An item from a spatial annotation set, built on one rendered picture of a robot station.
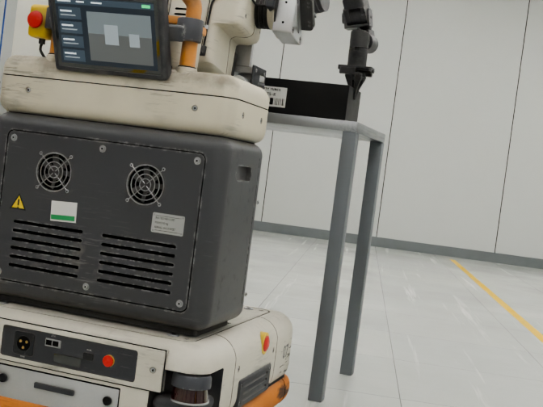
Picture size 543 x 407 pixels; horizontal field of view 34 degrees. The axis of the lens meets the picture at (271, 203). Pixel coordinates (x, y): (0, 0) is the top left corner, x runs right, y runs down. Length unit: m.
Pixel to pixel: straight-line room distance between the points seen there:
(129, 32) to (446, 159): 7.48
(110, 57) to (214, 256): 0.45
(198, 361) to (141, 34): 0.64
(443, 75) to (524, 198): 1.49
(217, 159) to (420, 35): 7.55
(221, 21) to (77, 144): 0.50
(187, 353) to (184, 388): 0.07
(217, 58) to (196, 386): 0.83
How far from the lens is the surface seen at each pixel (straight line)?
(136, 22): 1.77
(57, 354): 1.81
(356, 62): 2.67
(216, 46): 2.14
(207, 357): 1.71
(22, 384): 1.86
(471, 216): 9.13
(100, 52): 1.82
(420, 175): 9.08
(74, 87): 1.87
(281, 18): 2.16
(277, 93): 2.66
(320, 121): 2.50
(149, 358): 1.71
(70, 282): 1.87
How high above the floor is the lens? 0.63
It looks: 2 degrees down
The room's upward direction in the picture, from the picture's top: 7 degrees clockwise
